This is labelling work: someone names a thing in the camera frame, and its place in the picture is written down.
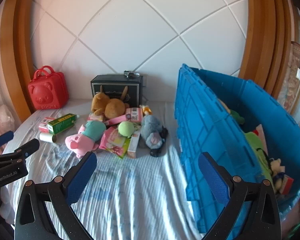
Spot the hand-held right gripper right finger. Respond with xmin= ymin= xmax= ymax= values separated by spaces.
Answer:
xmin=198 ymin=152 xmax=282 ymax=240

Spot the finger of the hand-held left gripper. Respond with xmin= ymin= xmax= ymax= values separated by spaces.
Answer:
xmin=14 ymin=138 xmax=40 ymax=158
xmin=0 ymin=130 xmax=15 ymax=155

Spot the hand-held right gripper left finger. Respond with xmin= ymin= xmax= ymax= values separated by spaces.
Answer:
xmin=14 ymin=151 xmax=98 ymax=240

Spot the pink pig plush toy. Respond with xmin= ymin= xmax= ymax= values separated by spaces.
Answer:
xmin=65 ymin=120 xmax=107 ymax=158

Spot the green medicine box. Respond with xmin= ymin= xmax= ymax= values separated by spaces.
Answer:
xmin=47 ymin=113 xmax=80 ymax=134

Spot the blue plastic crate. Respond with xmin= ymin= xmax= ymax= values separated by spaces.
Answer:
xmin=174 ymin=63 xmax=300 ymax=233

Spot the white cloth-covered desktop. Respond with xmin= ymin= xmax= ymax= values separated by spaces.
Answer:
xmin=2 ymin=100 xmax=205 ymax=240

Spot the clear plastic bag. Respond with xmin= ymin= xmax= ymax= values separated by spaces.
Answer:
xmin=0 ymin=105 xmax=15 ymax=130

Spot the white paper roll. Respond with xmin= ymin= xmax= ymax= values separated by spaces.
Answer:
xmin=39 ymin=132 xmax=58 ymax=143

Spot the red white striped box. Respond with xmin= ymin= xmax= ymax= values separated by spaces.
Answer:
xmin=38 ymin=117 xmax=56 ymax=132

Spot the green tissue packet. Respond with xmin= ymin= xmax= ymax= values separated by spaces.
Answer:
xmin=115 ymin=137 xmax=132 ymax=159

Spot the bright green plush toy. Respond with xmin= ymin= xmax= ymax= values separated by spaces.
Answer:
xmin=245 ymin=130 xmax=273 ymax=180

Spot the red bear suitcase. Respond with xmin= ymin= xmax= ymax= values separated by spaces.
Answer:
xmin=28 ymin=66 xmax=70 ymax=110

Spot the pink teal tissue packet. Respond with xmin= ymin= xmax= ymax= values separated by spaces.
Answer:
xmin=87 ymin=112 xmax=105 ymax=123

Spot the pink white box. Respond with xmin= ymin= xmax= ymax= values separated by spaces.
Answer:
xmin=127 ymin=131 xmax=141 ymax=158

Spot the small white plush bear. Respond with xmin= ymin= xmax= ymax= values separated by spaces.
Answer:
xmin=269 ymin=158 xmax=285 ymax=193

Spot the pink white packet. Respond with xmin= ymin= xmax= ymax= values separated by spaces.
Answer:
xmin=252 ymin=124 xmax=268 ymax=153

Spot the green ball plush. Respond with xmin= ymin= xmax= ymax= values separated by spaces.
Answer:
xmin=118 ymin=121 xmax=135 ymax=138

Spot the small red box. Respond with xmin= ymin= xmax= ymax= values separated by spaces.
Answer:
xmin=280 ymin=175 xmax=295 ymax=195

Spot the brown plush toy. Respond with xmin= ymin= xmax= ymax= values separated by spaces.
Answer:
xmin=91 ymin=92 xmax=130 ymax=120

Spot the grey plush toy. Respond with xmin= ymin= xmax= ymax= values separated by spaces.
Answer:
xmin=140 ymin=115 xmax=165 ymax=150

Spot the pink medicine box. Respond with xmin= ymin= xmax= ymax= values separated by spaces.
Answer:
xmin=102 ymin=107 xmax=143 ymax=127

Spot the small orange white toy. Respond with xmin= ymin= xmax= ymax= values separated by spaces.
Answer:
xmin=139 ymin=104 xmax=152 ymax=117

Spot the black gift box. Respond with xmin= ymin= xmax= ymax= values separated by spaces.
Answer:
xmin=91 ymin=74 xmax=143 ymax=108

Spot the rolled patterned carpet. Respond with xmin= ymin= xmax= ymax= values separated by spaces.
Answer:
xmin=277 ymin=41 xmax=300 ymax=110

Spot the wooden arch frame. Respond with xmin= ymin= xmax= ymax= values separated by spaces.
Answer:
xmin=0 ymin=0 xmax=38 ymax=115
xmin=240 ymin=0 xmax=300 ymax=100

